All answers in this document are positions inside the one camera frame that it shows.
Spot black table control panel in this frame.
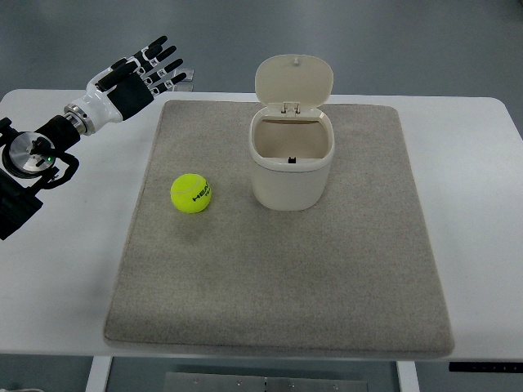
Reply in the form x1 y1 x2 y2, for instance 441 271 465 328
449 362 523 374

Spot yellow tennis ball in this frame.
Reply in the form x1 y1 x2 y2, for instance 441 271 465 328
170 173 212 214

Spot clear plastic floor markers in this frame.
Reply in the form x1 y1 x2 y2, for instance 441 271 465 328
172 69 194 92

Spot metal base plate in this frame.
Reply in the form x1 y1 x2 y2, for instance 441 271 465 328
163 372 369 392

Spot white table leg frame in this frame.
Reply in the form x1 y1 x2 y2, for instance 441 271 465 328
85 356 113 392

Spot cream lidded bin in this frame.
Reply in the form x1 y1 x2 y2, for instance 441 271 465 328
248 54 335 211

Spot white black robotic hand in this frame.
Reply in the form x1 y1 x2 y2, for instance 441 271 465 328
64 36 183 136

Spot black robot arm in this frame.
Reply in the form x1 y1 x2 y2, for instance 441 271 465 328
1 114 87 240

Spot beige fabric mat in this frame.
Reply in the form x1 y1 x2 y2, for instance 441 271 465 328
104 100 454 358

